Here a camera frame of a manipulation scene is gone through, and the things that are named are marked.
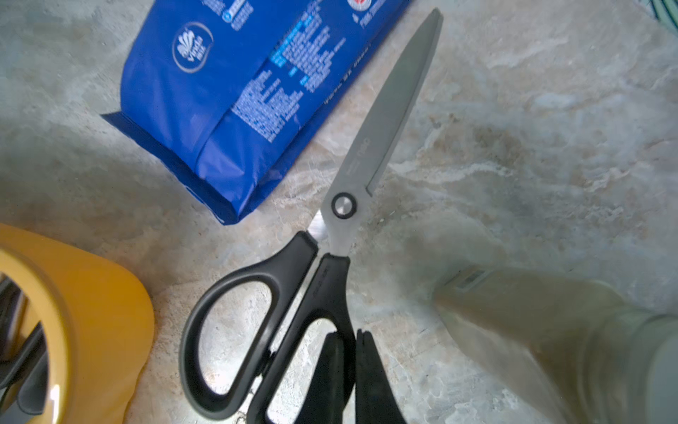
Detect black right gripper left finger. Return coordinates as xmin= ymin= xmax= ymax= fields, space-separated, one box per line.
xmin=296 ymin=332 xmax=344 ymax=424

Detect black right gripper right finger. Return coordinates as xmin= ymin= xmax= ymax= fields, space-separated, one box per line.
xmin=355 ymin=330 xmax=406 ymax=424

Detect large black handled scissors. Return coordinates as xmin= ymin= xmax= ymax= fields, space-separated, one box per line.
xmin=179 ymin=9 xmax=444 ymax=423

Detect yellow storage box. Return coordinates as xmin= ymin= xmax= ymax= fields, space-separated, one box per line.
xmin=1 ymin=224 xmax=155 ymax=423

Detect small amber liquid bottle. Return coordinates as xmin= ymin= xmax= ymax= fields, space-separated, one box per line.
xmin=434 ymin=267 xmax=677 ymax=423

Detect blue wet wipes pack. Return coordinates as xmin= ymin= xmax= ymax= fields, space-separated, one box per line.
xmin=105 ymin=0 xmax=408 ymax=225

